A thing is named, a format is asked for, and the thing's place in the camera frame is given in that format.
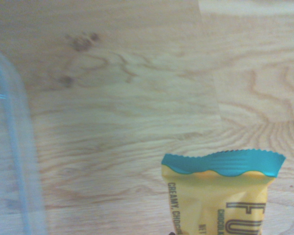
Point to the yellow teal protein bar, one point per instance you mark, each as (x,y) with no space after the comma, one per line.
(218,195)

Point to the clear plastic rectangular container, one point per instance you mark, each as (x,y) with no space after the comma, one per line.
(12,147)

